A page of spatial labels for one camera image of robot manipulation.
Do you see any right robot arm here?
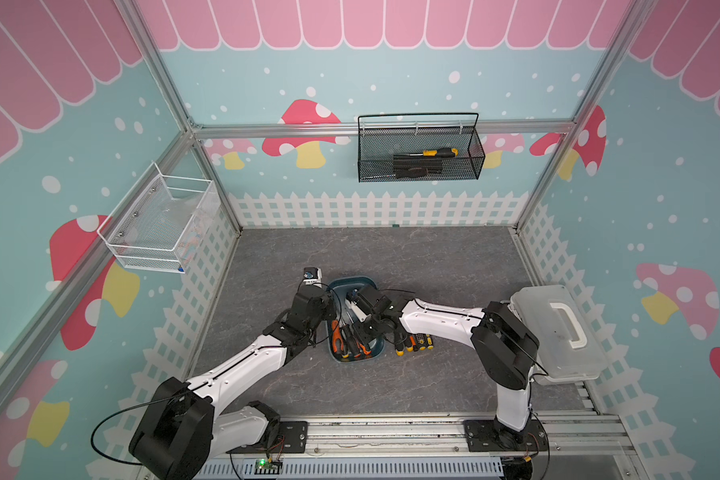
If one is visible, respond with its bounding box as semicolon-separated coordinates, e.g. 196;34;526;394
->
347;285;540;441

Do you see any teal plastic storage box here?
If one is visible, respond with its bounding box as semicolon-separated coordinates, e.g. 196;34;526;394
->
327;276;384;363

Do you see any orange handled screwdriver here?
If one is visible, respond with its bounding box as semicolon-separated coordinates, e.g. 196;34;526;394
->
330;320;345;360

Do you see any black tool in basket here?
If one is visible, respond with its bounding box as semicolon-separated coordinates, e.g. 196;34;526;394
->
392;157;443;179

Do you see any black orange hex screwdriver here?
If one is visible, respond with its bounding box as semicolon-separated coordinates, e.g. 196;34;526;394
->
355;337;373;358

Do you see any yellow collar screwdriver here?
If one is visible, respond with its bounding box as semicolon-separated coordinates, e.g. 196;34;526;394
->
415;334;427;350

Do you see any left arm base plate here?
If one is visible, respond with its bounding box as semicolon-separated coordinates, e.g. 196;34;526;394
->
231;421;309;456

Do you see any translucent plastic toolbox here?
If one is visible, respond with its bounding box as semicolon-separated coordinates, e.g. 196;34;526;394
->
510;285;608;386

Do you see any white wire mesh basket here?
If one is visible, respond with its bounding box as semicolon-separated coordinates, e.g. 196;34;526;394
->
97;164;221;274

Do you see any yellow black screwdriver in basket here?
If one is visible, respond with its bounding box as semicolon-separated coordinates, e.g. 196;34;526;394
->
393;147;459;159

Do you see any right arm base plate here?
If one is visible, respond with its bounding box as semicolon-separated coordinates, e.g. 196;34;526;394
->
462;419;549;454

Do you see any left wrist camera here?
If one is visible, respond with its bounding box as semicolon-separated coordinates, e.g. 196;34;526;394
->
302;267;322;285

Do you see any black wire mesh basket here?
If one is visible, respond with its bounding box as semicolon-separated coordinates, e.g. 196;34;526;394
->
357;112;486;182

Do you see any green lit circuit board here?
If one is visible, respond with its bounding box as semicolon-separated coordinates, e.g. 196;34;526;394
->
254;459;283;475

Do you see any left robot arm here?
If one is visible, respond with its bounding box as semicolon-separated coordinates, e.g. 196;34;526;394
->
128;283;337;479

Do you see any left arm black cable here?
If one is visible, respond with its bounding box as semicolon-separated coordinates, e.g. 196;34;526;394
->
89;398;184;467

